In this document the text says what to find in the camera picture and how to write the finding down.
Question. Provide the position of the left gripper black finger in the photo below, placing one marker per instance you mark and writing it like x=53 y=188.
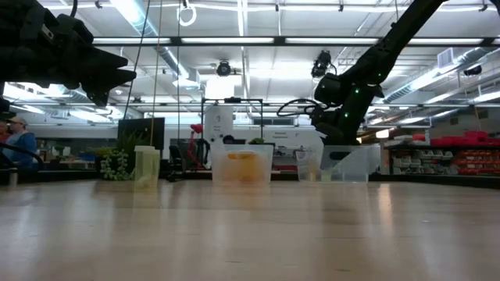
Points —
x=103 y=82
x=103 y=57

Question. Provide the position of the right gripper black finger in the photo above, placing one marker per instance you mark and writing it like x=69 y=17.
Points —
x=341 y=153
x=328 y=156

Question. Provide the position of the small white bottle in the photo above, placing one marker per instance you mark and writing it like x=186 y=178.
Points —
x=311 y=171

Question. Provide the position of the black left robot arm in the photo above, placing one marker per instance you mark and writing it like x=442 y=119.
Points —
x=15 y=47

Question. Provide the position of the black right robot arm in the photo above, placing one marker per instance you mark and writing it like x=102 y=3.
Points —
x=398 y=35

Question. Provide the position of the clear plastic bin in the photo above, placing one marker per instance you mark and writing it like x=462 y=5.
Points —
x=218 y=168
x=359 y=168

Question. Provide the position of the black display panel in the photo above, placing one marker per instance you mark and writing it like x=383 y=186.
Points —
x=140 y=126

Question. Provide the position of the green artificial succulent plant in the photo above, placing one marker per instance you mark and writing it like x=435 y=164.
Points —
x=115 y=164

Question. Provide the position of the red background object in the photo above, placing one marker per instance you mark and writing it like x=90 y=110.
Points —
x=197 y=129

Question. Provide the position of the white paper sign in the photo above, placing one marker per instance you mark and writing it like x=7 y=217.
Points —
x=218 y=121

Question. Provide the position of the shelf with red bins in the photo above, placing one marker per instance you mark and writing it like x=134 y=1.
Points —
x=468 y=160

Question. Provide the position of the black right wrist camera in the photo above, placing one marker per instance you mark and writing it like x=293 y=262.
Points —
x=320 y=113

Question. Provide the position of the black overhead camera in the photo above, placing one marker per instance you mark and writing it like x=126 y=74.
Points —
x=321 y=62

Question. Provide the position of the round black ceiling camera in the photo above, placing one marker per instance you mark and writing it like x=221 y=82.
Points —
x=223 y=69

